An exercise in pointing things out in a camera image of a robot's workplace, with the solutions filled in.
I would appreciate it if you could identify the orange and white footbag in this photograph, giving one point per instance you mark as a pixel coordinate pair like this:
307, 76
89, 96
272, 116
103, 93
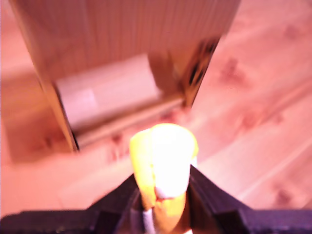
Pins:
168, 156

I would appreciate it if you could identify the cardboard dice tower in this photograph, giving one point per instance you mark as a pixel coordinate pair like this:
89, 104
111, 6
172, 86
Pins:
122, 29

